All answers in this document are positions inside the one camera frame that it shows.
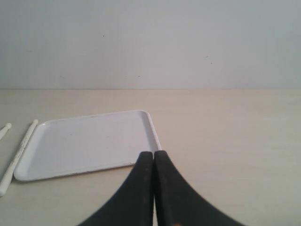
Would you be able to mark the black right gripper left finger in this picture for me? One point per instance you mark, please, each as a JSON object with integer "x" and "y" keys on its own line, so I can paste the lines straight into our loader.
{"x": 132, "y": 204}

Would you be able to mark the white drumstick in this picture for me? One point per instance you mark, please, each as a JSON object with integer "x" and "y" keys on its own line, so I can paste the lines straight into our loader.
{"x": 4, "y": 130}
{"x": 8, "y": 175}

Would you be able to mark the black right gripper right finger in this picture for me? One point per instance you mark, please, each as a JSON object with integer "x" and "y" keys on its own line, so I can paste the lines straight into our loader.
{"x": 177, "y": 203}

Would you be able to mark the white plastic tray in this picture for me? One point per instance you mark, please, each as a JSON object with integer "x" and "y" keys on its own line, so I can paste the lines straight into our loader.
{"x": 84, "y": 144}

